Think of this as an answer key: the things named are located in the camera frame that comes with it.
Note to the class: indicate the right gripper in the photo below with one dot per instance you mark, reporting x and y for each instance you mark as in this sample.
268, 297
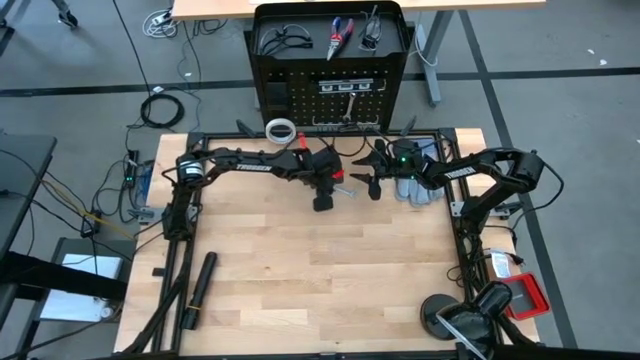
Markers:
405, 162

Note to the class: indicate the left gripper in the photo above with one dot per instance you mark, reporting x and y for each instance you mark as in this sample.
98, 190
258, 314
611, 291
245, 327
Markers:
322, 167

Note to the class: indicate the white masking tape roll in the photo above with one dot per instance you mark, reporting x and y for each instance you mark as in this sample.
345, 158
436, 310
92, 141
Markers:
280, 122

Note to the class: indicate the black clear safety glasses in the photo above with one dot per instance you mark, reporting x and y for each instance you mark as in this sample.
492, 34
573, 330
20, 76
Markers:
370, 37
287, 42

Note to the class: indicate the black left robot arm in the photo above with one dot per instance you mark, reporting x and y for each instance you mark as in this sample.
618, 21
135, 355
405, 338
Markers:
255, 167

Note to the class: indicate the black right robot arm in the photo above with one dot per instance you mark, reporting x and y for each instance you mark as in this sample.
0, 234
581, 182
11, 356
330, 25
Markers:
460, 172

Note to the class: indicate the red tape tag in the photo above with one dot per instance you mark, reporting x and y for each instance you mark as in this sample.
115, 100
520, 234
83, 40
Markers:
338, 175

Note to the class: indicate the grey work glove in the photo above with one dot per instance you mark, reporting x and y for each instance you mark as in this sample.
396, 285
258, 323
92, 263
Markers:
415, 192

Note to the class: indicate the black pegboard cart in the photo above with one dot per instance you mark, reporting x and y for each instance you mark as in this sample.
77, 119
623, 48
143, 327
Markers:
392, 35

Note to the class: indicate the white plastic packet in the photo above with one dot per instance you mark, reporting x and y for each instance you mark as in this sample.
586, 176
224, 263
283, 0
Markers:
500, 265

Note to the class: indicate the black cylinder with yellow band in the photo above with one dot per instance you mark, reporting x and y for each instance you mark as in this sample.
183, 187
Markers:
200, 287

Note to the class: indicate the black desk lamp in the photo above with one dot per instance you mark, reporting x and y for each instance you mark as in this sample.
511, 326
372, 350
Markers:
470, 320

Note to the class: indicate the wooden table with grey legs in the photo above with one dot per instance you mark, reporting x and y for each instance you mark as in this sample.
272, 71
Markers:
450, 7

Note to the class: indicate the red tray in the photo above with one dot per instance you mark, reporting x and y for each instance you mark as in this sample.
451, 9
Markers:
525, 297

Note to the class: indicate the white paper sheet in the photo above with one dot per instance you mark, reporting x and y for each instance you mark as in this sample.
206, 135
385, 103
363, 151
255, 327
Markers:
75, 300

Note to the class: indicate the black side desk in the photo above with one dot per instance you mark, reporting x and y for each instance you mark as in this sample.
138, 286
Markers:
25, 165

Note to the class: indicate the silver pegboard hook rail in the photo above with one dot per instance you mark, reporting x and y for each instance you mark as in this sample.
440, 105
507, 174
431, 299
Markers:
382, 88
325, 123

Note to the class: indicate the black wedge bracket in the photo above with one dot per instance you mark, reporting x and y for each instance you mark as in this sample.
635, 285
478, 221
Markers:
409, 127
246, 129

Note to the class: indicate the silver corner bracket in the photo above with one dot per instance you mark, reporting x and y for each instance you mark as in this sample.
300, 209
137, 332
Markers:
456, 209

